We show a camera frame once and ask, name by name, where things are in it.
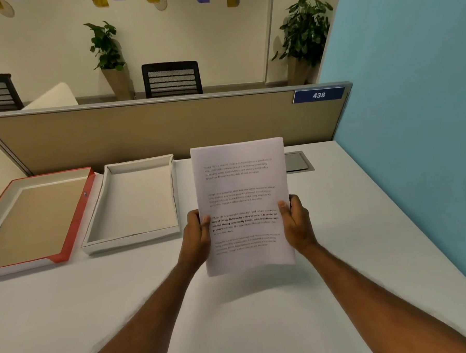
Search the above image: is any red-edged paper tray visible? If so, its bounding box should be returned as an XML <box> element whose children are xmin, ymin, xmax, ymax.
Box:
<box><xmin>0</xmin><ymin>167</ymin><xmax>102</xmax><ymax>279</ymax></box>

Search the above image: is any large potted green plant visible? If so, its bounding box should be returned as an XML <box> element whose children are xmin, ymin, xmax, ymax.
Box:
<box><xmin>269</xmin><ymin>0</ymin><xmax>337</xmax><ymax>87</ymax></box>

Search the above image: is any beige desk partition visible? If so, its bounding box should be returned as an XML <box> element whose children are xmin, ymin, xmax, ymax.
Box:
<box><xmin>0</xmin><ymin>82</ymin><xmax>357</xmax><ymax>179</ymax></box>

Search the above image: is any white paper tray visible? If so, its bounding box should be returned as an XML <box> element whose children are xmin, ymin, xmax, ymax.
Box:
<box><xmin>77</xmin><ymin>154</ymin><xmax>182</xmax><ymax>256</ymax></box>

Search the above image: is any person's left hand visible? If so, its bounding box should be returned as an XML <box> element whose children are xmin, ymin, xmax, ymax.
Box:
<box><xmin>175</xmin><ymin>208</ymin><xmax>214</xmax><ymax>272</ymax></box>

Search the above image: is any blue number plate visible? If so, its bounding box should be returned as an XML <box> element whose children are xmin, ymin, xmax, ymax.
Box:
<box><xmin>292</xmin><ymin>87</ymin><xmax>347</xmax><ymax>104</ymax></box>

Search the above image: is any person's right forearm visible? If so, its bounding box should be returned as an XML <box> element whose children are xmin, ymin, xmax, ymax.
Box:
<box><xmin>299</xmin><ymin>234</ymin><xmax>466</xmax><ymax>353</ymax></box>

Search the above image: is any printed white paper sheet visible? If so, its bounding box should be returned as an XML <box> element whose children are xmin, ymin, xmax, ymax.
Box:
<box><xmin>189</xmin><ymin>137</ymin><xmax>296</xmax><ymax>278</ymax></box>

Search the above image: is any small potted green plant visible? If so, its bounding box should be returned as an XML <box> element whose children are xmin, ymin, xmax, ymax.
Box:
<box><xmin>83</xmin><ymin>19</ymin><xmax>135</xmax><ymax>103</ymax></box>

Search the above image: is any grey desk cable hatch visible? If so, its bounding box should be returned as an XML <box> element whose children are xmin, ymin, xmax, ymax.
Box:
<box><xmin>284</xmin><ymin>150</ymin><xmax>315</xmax><ymax>174</ymax></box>

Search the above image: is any person's left forearm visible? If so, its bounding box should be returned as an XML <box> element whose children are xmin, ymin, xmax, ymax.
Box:
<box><xmin>72</xmin><ymin>258</ymin><xmax>208</xmax><ymax>353</ymax></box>

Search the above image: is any person's right hand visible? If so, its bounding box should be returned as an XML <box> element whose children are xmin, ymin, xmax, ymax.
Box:
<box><xmin>277</xmin><ymin>193</ymin><xmax>319</xmax><ymax>257</ymax></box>

